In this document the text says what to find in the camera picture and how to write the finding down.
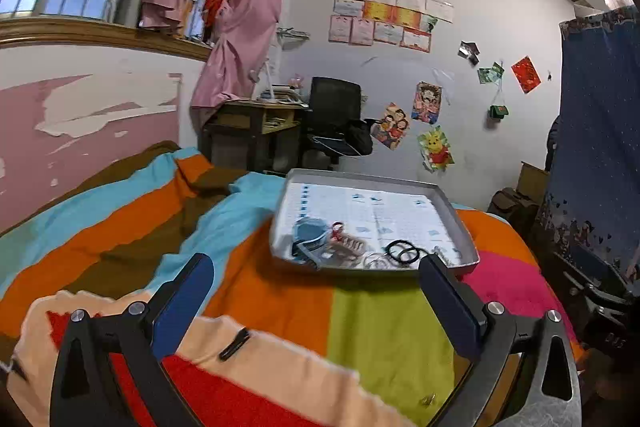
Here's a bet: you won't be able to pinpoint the silver claw hair clip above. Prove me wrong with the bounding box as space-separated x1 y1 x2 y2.
327 237 372 264

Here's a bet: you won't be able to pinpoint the green wall stickers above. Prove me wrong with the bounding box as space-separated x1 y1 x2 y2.
477 62 505 85

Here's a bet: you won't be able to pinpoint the brown bag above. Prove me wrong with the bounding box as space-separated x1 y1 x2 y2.
487 188 538 238

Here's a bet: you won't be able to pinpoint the peach and red blanket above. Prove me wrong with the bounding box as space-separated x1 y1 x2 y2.
0 289 426 427

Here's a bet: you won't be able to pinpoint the grey metal tray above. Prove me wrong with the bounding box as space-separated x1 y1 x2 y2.
269 168 481 279

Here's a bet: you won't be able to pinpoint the cartoon family wall poster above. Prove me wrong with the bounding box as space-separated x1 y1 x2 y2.
370 103 411 152

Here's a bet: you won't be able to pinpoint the white printed tray liner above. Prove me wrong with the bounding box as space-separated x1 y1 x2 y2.
280 181 463 268

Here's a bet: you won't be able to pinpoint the black hair tie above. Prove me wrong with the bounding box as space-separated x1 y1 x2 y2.
397 243 422 266
384 239 408 262

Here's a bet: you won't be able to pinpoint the black office chair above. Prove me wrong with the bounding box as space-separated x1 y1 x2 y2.
300 77 373 168

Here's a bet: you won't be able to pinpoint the colourful striped blanket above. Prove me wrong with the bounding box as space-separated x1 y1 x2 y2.
0 139 586 427

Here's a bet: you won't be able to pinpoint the blue printed curtain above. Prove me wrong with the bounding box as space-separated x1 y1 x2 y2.
542 7 640 283

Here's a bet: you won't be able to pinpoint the red wall envelope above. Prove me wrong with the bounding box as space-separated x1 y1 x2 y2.
511 56 542 94

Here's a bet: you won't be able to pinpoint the cardboard box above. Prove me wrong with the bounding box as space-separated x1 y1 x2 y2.
515 162 551 205

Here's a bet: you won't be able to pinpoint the yellow bear wall poster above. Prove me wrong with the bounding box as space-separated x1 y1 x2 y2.
417 125 456 172

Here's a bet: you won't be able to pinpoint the silver key rings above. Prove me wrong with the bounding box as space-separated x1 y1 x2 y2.
364 252 396 270

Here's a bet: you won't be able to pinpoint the black flat hair clip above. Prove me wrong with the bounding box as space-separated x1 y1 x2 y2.
218 328 251 362

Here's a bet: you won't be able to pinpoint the gold chain with charm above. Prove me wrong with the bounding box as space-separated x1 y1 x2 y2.
427 246 455 266

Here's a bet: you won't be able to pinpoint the wall shelf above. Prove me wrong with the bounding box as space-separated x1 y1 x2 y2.
276 27 311 50

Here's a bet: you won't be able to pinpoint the pink curtain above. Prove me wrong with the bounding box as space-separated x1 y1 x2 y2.
192 0 293 110

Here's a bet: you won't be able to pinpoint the silver wall decoration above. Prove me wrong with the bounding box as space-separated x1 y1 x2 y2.
457 41 481 65

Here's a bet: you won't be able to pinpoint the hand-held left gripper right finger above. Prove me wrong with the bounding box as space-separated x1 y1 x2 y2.
417 254 583 427

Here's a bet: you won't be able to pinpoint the wooden desk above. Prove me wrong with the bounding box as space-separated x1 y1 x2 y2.
202 99 308 172

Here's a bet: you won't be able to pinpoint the black comb hair clip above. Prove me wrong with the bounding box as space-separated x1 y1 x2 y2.
291 241 323 272

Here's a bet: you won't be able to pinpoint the cartoon face wall poster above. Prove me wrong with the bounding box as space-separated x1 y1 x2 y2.
411 81 445 125

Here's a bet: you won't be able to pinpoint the group of wall certificates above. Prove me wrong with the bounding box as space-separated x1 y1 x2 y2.
328 0 455 54

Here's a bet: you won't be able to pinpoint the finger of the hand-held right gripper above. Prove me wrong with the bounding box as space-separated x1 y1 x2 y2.
560 267 633 308

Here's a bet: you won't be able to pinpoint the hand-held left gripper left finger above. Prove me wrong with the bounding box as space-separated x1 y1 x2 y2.
50 253 216 427

